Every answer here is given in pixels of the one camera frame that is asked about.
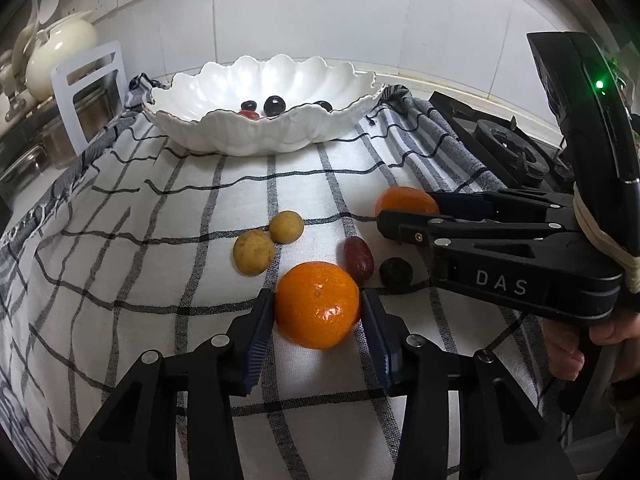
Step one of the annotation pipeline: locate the steel stock pot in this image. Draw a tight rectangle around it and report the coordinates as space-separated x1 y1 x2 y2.
40 77 121 168

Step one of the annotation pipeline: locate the person's right hand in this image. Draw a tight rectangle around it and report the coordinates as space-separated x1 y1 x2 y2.
541 304 640 385

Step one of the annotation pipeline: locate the tan longan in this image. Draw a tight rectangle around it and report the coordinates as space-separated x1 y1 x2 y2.
269 210 304 244
233 230 276 276

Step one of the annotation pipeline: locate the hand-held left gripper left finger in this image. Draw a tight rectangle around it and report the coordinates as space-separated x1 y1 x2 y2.
57 287 278 480

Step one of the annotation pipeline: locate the black white checked cloth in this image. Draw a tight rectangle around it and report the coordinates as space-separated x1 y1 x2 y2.
0 72 571 480

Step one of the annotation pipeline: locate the white scalloped bowl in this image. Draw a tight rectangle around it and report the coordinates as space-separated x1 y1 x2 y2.
142 54 388 157

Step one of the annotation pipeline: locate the dark red date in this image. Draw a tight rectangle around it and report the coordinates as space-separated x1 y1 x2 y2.
342 236 373 283

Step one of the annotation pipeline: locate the wrinkled dark fruit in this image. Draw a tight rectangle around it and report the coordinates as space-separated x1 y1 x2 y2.
378 256 414 291

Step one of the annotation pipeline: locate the steel pan with lid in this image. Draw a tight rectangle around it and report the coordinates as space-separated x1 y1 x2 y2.
0 142 51 192

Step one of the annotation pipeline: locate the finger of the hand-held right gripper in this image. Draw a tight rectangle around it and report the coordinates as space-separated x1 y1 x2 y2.
377 209 584 247
425 190 577 222

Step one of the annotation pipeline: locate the orange mandarin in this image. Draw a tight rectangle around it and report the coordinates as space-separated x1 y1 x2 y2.
274 261 362 351
375 186 441 218

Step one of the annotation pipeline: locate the white shelf frame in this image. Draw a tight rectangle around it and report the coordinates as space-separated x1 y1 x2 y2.
51 40 128 157

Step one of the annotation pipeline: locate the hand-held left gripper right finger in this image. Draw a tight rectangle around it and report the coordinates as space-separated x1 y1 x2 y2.
360 289 581 480

